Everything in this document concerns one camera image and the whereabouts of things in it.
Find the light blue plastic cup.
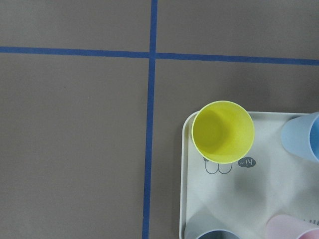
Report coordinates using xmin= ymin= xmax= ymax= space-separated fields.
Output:
xmin=281 ymin=112 xmax=319 ymax=162

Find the grey plastic cup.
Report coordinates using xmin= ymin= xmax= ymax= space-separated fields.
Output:
xmin=183 ymin=216 xmax=240 ymax=239

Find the yellow plastic cup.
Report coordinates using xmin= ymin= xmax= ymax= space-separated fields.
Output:
xmin=191 ymin=101 xmax=255 ymax=164

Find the pink plastic cup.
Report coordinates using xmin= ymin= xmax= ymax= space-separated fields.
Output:
xmin=265 ymin=215 xmax=319 ymax=239

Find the cream plastic tray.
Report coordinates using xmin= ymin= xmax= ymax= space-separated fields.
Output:
xmin=179 ymin=112 xmax=319 ymax=239

